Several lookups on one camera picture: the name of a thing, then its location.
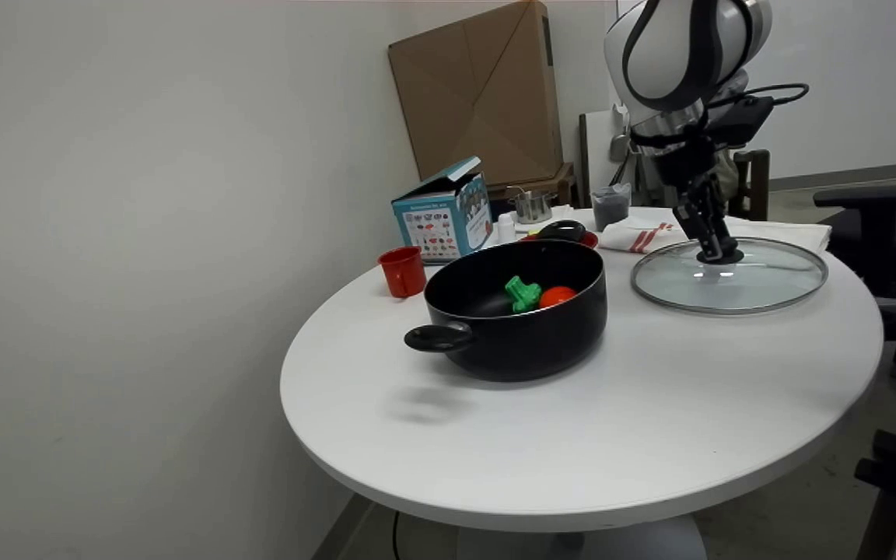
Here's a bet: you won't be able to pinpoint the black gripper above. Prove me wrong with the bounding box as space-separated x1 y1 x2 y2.
658 128 747 264

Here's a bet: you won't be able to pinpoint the glass lid with black knob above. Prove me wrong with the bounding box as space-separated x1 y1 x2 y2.
627 235 830 316

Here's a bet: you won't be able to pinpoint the black cooking pot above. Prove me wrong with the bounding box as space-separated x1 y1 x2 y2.
400 218 609 383

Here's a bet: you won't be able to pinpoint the dark wooden chair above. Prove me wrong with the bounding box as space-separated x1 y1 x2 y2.
726 148 771 220

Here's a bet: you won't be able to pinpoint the grey backpack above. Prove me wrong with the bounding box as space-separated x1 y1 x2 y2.
609 102 679 209

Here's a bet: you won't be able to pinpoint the clear measuring cup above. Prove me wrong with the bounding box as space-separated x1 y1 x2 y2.
590 183 635 235

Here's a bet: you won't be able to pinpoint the red bowl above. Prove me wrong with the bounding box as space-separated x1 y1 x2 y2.
526 227 603 252

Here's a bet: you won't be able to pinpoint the orange toy tomato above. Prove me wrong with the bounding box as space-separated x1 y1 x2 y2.
538 283 582 313

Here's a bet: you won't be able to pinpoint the glass spice jars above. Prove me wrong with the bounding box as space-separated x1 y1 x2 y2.
514 183 554 223

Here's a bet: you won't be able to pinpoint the green toy vegetable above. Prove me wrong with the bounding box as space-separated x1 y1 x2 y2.
500 273 543 316

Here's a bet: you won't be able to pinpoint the blue printed carton box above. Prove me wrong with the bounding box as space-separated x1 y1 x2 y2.
390 155 496 264

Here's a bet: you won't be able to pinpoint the brown cardboard box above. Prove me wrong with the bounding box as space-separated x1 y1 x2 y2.
386 0 566 191

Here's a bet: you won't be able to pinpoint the red cup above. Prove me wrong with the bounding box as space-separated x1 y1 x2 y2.
375 245 429 301

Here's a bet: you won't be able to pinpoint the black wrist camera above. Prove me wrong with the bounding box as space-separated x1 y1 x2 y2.
709 94 779 150

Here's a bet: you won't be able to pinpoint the black camera cable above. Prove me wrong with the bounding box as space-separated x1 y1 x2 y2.
717 80 811 113

